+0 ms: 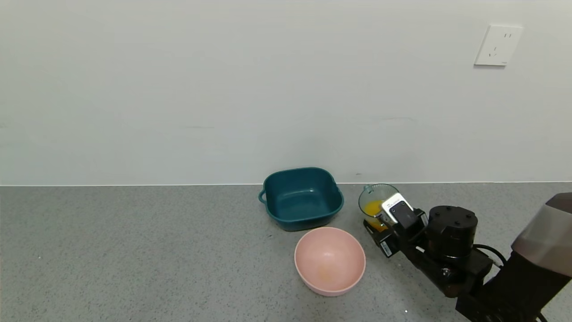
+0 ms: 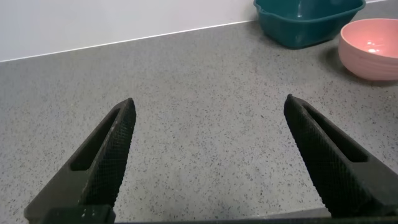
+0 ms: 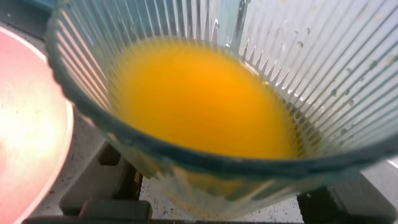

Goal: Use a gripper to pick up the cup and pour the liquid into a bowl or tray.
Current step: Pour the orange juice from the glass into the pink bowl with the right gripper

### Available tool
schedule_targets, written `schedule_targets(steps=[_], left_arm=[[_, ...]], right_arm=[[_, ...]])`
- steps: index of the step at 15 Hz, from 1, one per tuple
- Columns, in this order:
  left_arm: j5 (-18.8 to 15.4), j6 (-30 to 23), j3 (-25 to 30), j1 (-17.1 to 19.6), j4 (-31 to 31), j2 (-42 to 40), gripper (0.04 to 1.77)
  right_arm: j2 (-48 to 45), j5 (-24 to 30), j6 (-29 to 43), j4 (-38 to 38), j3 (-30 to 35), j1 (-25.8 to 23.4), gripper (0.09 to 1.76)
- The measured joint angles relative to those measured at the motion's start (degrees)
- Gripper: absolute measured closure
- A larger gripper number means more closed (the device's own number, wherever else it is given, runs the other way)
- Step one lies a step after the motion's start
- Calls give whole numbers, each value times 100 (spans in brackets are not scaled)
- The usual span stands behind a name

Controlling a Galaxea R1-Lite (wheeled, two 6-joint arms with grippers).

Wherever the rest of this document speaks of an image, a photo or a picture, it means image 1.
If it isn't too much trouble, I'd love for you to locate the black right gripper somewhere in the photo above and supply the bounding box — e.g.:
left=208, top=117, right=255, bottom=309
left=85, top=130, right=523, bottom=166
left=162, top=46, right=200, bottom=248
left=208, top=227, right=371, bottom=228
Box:
left=363, top=208, right=429, bottom=258

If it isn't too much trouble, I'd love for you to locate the orange juice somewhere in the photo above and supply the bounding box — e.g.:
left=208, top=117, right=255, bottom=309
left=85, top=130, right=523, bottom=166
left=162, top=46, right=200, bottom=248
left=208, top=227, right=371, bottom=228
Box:
left=364, top=200, right=387, bottom=232

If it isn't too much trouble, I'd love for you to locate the clear ribbed plastic cup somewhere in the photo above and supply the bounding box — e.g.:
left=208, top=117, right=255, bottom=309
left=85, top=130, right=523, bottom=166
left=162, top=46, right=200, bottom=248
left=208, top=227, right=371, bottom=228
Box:
left=358, top=183, right=400, bottom=233

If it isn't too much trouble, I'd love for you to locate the pink round bowl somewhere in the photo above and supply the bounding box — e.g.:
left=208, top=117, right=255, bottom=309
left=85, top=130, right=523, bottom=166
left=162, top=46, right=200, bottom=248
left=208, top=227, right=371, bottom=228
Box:
left=294, top=227, right=366, bottom=297

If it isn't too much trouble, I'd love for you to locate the teal square plastic basin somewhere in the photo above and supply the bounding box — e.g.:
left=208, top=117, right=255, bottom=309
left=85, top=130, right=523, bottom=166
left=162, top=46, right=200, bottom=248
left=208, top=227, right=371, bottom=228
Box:
left=259, top=167, right=345, bottom=232

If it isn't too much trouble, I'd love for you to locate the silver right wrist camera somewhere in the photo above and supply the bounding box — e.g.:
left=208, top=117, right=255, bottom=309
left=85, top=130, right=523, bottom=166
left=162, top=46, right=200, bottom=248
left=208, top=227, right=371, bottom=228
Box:
left=381, top=195, right=415, bottom=228

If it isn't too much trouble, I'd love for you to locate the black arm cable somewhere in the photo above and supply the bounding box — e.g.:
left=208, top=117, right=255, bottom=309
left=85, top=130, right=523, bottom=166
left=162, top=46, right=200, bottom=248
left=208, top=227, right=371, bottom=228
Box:
left=473, top=244, right=508, bottom=269

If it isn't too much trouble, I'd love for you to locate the white wall socket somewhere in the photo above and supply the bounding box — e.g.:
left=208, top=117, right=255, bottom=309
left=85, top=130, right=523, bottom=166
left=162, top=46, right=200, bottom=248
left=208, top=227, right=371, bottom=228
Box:
left=474, top=25, right=523, bottom=67

